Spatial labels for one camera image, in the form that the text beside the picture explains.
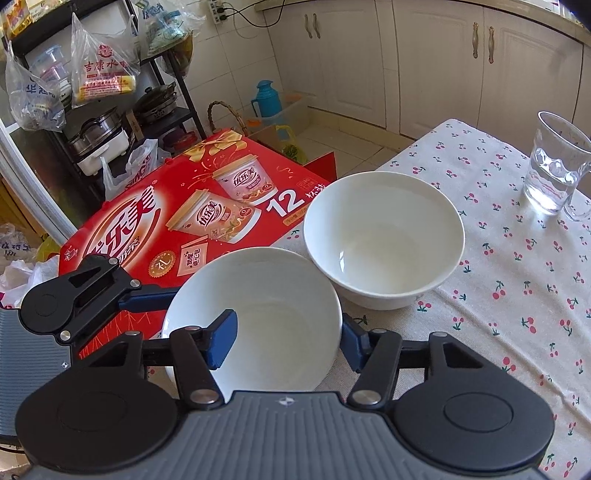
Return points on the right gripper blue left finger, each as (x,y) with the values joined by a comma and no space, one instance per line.
(214,341)

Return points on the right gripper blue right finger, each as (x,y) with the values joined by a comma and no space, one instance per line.
(358,344)

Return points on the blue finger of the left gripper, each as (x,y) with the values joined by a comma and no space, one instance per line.
(147,298)

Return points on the white floral bowl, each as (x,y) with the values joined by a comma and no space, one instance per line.
(289,318)

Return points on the white kitchen cabinets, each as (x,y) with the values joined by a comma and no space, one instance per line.
(407,66)

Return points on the red drink carton box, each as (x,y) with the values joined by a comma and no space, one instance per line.
(224,194)

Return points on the wicker basket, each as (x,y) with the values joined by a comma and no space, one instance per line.
(222,115)

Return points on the teal thermos jug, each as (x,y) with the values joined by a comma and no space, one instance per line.
(267,102)

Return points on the white plastic bag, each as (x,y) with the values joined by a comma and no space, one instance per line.
(102,65)

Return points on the metal storage rack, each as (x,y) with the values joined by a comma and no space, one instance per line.
(66,147)

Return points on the glass water mug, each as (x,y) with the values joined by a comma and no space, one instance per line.
(559,160)

